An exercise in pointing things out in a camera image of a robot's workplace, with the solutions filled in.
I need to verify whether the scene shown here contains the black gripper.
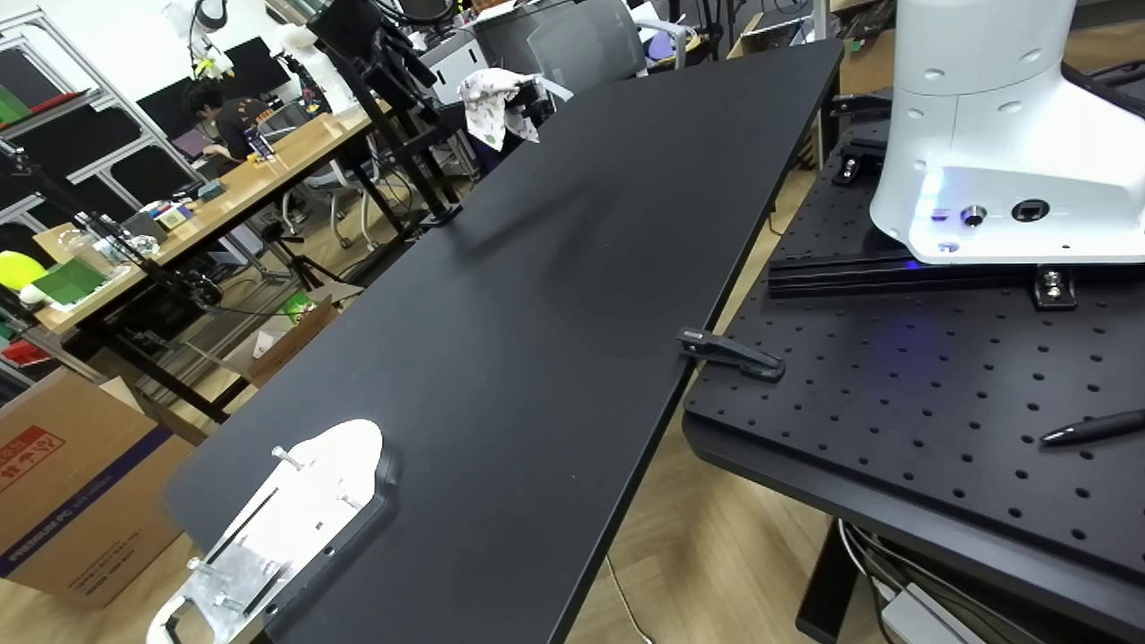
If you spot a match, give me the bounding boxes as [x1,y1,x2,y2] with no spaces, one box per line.
[312,0,390,65]

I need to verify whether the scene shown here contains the white printed cloth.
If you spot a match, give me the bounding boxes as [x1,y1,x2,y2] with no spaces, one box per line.
[458,65,543,153]

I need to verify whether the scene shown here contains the black rod stand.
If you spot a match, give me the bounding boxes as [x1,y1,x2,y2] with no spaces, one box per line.
[354,28,541,233]

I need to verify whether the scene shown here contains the black monitor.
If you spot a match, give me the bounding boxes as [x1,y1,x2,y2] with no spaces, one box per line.
[224,34,296,101]

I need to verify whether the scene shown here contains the long wooden desk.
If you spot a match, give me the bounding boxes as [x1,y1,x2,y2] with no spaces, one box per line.
[33,85,424,426]

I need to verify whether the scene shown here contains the green board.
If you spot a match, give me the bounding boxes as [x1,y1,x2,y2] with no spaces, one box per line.
[28,257,116,315]

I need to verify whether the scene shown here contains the yellow-green object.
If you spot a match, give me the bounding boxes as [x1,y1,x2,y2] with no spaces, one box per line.
[0,246,51,296]

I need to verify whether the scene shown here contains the red item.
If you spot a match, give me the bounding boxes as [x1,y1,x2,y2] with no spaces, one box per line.
[0,336,59,373]

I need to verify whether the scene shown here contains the cardboard box with red print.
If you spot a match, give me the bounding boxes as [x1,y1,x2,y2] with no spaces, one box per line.
[0,364,203,615]

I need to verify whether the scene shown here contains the black perforated breadboard table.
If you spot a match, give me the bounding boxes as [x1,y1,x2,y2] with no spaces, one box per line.
[679,113,1145,644]

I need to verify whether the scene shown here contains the grey power adapter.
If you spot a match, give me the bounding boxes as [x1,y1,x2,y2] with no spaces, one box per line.
[877,581,994,644]

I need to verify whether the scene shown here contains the black pen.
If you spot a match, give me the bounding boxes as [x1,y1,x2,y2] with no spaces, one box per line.
[1038,406,1145,453]

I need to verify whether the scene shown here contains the white cabinet with slot handles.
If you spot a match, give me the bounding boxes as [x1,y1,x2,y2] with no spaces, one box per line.
[407,34,498,115]

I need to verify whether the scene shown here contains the black camera tripod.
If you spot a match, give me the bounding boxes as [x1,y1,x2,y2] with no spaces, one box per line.
[255,213,354,296]

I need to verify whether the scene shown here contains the aluminium frame with black panels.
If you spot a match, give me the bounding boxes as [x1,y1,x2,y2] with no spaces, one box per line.
[0,5,208,245]

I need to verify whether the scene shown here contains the black clamp handle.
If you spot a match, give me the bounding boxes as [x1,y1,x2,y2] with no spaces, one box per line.
[678,325,790,387]

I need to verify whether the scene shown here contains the black aluminium rail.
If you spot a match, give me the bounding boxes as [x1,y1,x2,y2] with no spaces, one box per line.
[765,251,1145,302]

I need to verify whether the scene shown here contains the white cable bundle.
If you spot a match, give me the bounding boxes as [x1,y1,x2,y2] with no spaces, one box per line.
[834,516,924,602]

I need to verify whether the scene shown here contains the black bracket with bolts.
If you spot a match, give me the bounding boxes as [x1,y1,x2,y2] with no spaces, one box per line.
[1030,264,1083,315]

